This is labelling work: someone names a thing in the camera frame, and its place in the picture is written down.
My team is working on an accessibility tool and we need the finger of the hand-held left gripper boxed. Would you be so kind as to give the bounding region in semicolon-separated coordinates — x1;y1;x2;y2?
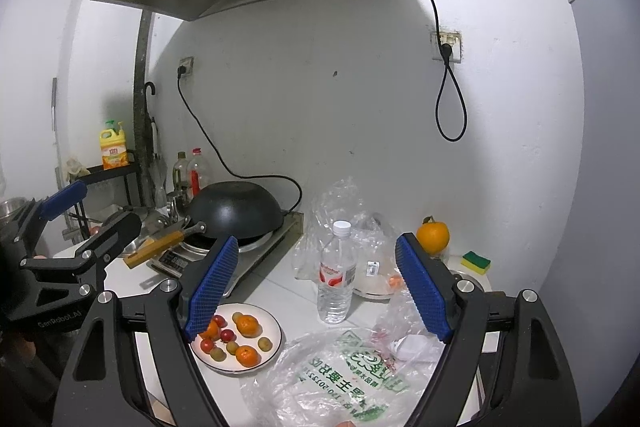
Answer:
20;211;143;278
10;179;88;253

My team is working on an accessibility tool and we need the black range hood cable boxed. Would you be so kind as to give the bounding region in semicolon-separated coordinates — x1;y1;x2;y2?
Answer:
390;0;468;142

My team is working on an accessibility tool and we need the black wok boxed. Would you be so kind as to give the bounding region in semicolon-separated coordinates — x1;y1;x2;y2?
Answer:
182;181;285;242

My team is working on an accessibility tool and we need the dark oil bottle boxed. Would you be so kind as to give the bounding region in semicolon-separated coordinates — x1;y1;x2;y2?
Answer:
172;151;190;202

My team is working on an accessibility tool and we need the black metal rack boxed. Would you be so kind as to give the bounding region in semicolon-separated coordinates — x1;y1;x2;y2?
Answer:
62;149;143;253

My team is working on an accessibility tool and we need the green printed plastic bag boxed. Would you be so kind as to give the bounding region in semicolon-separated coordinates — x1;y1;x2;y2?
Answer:
240;327;451;427

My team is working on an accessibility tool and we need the tall clear plastic bag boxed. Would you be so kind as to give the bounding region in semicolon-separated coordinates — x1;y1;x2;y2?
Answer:
291;177;401;288

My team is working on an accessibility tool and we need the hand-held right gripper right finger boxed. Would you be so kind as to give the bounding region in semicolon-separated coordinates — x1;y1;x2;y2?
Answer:
395;232;583;427

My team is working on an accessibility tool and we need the wooden handled kitchen tool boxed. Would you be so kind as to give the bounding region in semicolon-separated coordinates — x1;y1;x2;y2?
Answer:
122;221;207;270

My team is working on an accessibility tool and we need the wall outlet with hood plug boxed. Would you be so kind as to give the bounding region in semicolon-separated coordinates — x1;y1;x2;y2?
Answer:
431;29;463;64

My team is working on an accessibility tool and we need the white cloth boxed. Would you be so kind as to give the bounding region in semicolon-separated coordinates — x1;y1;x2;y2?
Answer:
62;157;91;180

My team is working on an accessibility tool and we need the crumpled clear plastic bag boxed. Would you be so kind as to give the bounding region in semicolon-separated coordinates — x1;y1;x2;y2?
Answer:
372;282;451;363

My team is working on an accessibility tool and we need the green yellow sponge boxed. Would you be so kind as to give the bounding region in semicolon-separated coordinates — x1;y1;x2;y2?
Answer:
461;250;492;275

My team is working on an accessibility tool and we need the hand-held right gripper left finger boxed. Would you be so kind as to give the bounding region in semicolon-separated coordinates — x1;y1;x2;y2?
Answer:
52;234;240;427

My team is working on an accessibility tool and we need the white plate with dark rim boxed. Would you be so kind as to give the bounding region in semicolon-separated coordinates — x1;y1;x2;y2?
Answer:
190;303;283;374

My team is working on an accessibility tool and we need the clear water bottle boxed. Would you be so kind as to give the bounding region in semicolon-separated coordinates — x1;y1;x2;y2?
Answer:
317;220;358;325

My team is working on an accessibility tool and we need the black cooker power cable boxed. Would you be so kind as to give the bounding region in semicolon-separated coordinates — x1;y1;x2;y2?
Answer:
176;66;303;220

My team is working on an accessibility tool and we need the induction cooker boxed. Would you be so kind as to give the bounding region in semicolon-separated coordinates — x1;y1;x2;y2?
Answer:
145;209;305;298

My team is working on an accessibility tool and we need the white folded paper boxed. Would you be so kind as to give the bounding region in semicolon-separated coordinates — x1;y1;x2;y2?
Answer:
392;334;443;363

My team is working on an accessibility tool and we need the yellow detergent bottle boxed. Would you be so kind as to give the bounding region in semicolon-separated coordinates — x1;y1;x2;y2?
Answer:
99;121;130;170

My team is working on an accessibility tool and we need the large orange with leaf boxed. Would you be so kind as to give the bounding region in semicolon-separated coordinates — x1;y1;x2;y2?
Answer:
416;216;451;255

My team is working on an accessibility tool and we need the steel bowl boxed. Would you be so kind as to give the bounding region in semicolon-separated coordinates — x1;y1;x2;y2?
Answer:
0;196;31;228

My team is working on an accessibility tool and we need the steel utensil holder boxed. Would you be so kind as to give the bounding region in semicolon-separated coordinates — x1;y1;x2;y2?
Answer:
162;192;193;228

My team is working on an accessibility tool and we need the grey vertical pipe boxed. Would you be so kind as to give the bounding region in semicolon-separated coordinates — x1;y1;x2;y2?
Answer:
131;9;153;208

